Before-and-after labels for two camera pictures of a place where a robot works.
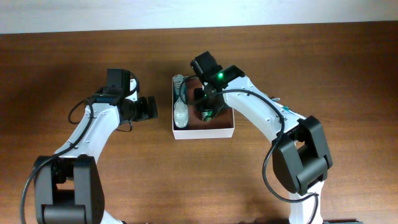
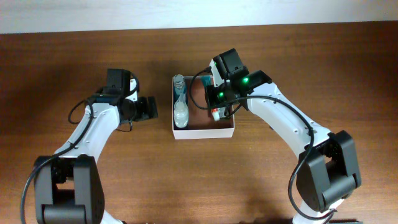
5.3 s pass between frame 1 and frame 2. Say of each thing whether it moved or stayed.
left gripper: stayed
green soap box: moved
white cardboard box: stayed
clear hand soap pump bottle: stayed
